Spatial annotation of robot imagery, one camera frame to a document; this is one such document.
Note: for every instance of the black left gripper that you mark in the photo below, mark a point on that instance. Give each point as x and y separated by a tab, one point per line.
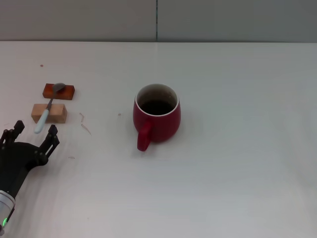
17	161

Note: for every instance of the red ceramic cup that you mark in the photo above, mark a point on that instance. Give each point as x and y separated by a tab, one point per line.
161	126

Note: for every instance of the light wooden block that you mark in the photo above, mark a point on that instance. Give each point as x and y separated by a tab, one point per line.
58	112

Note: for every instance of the red-brown wooden block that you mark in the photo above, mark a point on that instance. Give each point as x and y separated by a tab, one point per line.
65	93

